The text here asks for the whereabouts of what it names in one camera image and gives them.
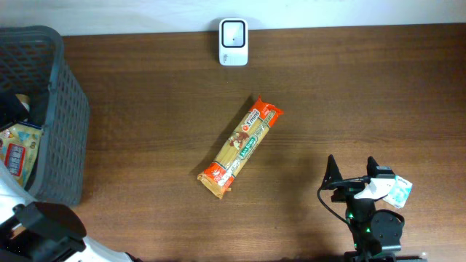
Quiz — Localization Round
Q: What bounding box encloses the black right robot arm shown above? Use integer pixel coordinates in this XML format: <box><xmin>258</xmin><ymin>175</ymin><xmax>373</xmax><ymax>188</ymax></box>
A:
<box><xmin>317</xmin><ymin>155</ymin><xmax>426</xmax><ymax>262</ymax></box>

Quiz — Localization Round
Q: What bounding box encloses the yellow snack bag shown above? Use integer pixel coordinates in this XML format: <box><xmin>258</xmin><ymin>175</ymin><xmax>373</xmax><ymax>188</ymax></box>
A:
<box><xmin>1</xmin><ymin>123</ymin><xmax>43</xmax><ymax>188</ymax></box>

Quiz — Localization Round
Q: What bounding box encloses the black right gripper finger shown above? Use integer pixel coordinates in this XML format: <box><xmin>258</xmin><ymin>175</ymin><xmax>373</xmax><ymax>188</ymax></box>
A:
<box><xmin>322</xmin><ymin>154</ymin><xmax>343</xmax><ymax>189</ymax></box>
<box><xmin>366</xmin><ymin>156</ymin><xmax>379</xmax><ymax>178</ymax></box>

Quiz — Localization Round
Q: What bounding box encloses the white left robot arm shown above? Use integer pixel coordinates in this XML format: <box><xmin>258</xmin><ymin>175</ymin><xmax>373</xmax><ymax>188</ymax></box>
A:
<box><xmin>1</xmin><ymin>90</ymin><xmax>138</xmax><ymax>262</ymax></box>

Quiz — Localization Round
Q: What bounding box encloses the white tube gold cap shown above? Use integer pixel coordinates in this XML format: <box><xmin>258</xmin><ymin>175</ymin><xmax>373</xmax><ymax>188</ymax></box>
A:
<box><xmin>15</xmin><ymin>94</ymin><xmax>31</xmax><ymax>112</ymax></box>

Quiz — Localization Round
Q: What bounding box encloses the white blue label tag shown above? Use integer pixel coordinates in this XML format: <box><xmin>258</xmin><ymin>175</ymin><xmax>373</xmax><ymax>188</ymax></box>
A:
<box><xmin>383</xmin><ymin>175</ymin><xmax>413</xmax><ymax>209</ymax></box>

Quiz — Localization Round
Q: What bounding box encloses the dark grey plastic basket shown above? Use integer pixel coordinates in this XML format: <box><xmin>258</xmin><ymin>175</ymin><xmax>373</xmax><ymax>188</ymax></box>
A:
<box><xmin>1</xmin><ymin>25</ymin><xmax>90</xmax><ymax>207</ymax></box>

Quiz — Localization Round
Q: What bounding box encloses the spaghetti pasta packet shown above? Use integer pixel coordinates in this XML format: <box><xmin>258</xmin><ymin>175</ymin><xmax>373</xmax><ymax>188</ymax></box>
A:
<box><xmin>197</xmin><ymin>98</ymin><xmax>283</xmax><ymax>199</ymax></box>

